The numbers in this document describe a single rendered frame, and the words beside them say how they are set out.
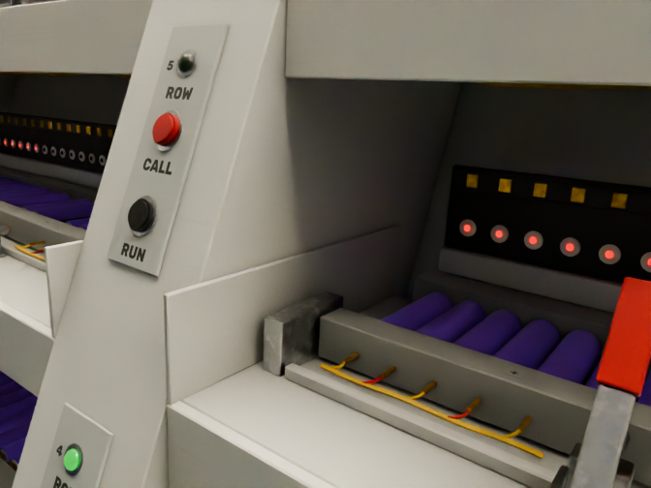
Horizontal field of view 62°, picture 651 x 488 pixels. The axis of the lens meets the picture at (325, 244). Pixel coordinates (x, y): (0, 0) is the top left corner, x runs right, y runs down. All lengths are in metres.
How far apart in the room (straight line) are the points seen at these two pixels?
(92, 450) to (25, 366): 0.10
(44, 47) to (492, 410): 0.37
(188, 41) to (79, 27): 0.12
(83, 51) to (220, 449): 0.27
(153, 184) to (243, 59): 0.07
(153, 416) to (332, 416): 0.08
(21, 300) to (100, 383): 0.12
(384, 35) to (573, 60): 0.07
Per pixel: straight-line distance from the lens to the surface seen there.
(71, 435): 0.30
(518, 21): 0.21
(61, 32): 0.42
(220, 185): 0.25
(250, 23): 0.27
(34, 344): 0.35
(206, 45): 0.28
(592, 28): 0.21
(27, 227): 0.50
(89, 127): 0.65
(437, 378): 0.25
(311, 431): 0.23
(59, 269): 0.31
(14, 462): 0.54
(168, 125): 0.27
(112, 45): 0.37
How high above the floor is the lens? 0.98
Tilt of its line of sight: 2 degrees up
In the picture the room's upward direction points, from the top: 15 degrees clockwise
